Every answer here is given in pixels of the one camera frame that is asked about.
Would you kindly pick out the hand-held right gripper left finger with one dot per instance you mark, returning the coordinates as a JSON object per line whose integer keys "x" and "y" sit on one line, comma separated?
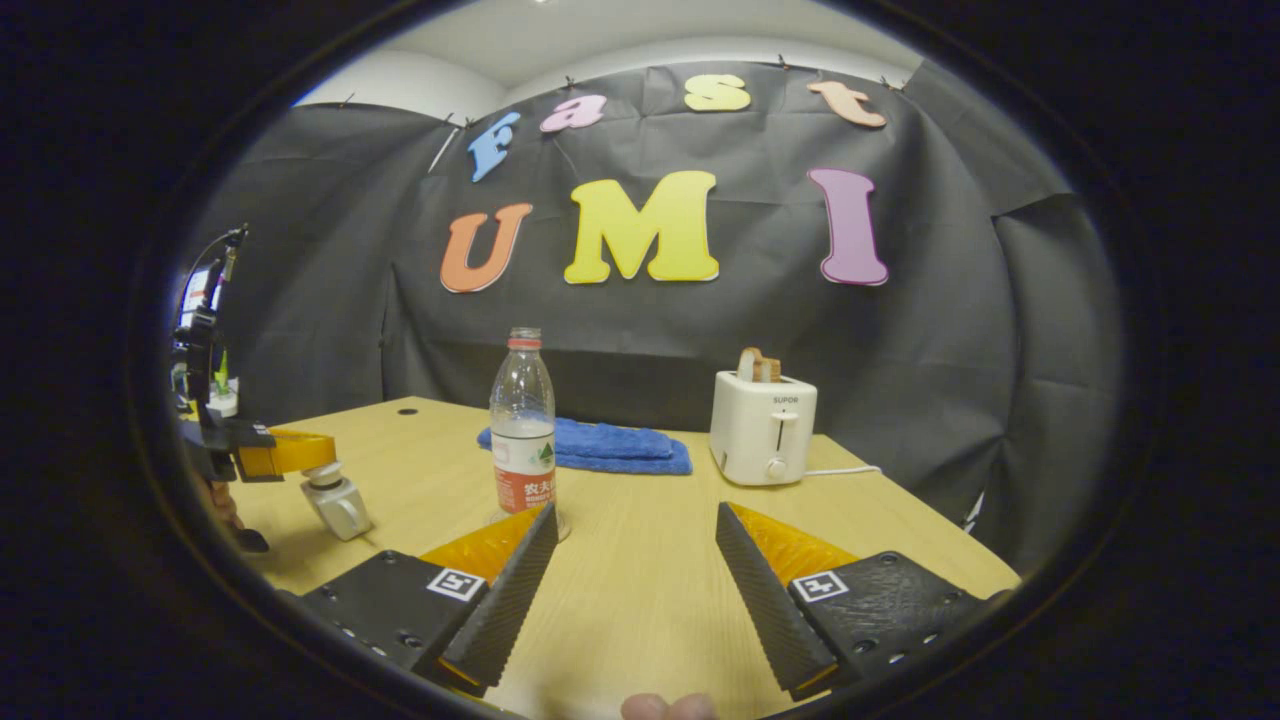
{"x": 505, "y": 610}

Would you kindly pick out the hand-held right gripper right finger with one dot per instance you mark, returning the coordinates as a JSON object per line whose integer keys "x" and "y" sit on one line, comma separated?
{"x": 765, "y": 610}

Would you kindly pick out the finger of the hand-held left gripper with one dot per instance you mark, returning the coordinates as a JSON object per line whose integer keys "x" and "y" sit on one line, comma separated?
{"x": 255, "y": 450}

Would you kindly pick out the white teacup lid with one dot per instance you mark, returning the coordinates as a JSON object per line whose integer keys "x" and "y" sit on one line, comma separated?
{"x": 322, "y": 476}

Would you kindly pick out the white flowered teacup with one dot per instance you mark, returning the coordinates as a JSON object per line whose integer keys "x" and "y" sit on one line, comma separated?
{"x": 340, "y": 512}

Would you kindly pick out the clear plastic water bottle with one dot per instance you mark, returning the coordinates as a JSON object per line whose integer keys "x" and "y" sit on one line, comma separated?
{"x": 522, "y": 430}

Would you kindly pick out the green bottle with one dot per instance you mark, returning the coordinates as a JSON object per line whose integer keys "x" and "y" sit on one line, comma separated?
{"x": 221, "y": 375}

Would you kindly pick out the white toaster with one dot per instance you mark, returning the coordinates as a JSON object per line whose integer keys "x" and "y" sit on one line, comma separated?
{"x": 760, "y": 430}

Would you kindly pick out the blue folded towel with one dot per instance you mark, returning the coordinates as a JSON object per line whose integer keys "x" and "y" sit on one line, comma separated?
{"x": 620, "y": 445}

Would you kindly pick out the toast slice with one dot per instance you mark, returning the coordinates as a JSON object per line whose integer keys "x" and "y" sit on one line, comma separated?
{"x": 760, "y": 365}

